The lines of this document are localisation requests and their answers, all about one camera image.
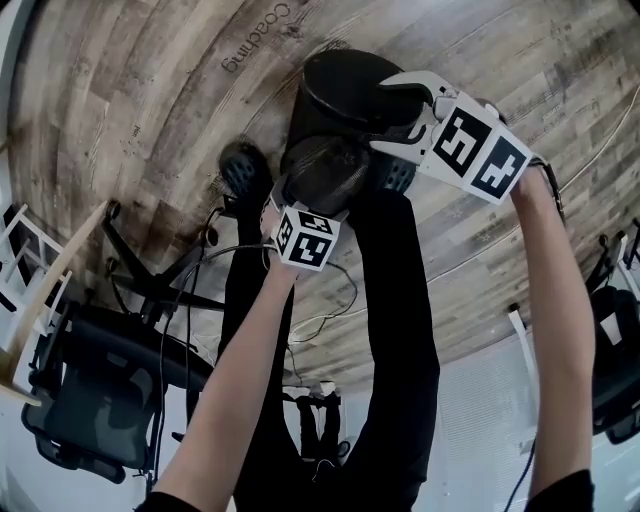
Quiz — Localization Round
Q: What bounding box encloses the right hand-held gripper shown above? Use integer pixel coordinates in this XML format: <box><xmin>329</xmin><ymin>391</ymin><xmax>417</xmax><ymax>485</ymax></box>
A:
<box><xmin>368</xmin><ymin>71</ymin><xmax>534</xmax><ymax>206</ymax></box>

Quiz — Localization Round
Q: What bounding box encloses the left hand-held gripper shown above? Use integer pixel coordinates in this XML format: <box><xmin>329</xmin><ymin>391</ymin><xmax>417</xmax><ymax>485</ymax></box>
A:
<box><xmin>269</xmin><ymin>173</ymin><xmax>342</xmax><ymax>274</ymax></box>

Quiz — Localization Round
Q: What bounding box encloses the black mesh waste bin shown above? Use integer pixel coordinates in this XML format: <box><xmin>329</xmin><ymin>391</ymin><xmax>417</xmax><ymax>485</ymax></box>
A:
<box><xmin>279</xmin><ymin>47</ymin><xmax>434</xmax><ymax>217</ymax></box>

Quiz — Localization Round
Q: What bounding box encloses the person's left forearm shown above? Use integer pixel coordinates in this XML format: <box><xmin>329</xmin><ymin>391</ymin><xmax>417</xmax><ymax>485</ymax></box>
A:
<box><xmin>149</xmin><ymin>254</ymin><xmax>301</xmax><ymax>501</ymax></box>

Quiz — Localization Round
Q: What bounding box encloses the person's right forearm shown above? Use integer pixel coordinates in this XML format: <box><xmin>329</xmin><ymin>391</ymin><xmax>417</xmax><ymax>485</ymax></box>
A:
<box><xmin>509</xmin><ymin>167</ymin><xmax>596</xmax><ymax>494</ymax></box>

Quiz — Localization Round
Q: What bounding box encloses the person's left hand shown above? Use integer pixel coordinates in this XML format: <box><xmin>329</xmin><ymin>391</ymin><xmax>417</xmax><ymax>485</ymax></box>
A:
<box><xmin>259</xmin><ymin>199</ymin><xmax>281</xmax><ymax>246</ymax></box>

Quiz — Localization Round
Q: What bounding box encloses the person's left black shoe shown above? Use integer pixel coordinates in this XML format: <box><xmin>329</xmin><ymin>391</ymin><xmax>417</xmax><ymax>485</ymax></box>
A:
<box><xmin>218</xmin><ymin>141</ymin><xmax>274</xmax><ymax>201</ymax></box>

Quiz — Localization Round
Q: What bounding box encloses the person's black shoe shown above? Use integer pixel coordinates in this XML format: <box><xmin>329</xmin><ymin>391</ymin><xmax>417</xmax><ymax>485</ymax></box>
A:
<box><xmin>218</xmin><ymin>141</ymin><xmax>274</xmax><ymax>201</ymax></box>
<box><xmin>369</xmin><ymin>154</ymin><xmax>416</xmax><ymax>194</ymax></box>

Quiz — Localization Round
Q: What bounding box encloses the person's right black shoe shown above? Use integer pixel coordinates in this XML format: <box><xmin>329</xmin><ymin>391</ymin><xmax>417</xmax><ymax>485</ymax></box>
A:
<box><xmin>369</xmin><ymin>154</ymin><xmax>416</xmax><ymax>194</ymax></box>

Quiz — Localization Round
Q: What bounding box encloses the person's black clothing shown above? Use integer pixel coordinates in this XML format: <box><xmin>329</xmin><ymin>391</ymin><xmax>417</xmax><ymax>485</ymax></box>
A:
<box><xmin>134</xmin><ymin>184</ymin><xmax>596</xmax><ymax>512</ymax></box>

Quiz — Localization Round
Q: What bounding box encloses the light wooden desk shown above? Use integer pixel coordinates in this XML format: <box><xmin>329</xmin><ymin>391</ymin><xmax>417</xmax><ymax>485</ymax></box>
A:
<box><xmin>0</xmin><ymin>199</ymin><xmax>109</xmax><ymax>406</ymax></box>

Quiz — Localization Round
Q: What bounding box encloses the black mesh office chair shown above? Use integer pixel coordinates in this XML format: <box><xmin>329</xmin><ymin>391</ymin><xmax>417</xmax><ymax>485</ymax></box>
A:
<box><xmin>19</xmin><ymin>199</ymin><xmax>226</xmax><ymax>484</ymax></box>

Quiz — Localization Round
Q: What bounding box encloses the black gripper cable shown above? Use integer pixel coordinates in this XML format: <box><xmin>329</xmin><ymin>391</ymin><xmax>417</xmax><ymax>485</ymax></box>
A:
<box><xmin>157</xmin><ymin>242</ymin><xmax>279</xmax><ymax>416</ymax></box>

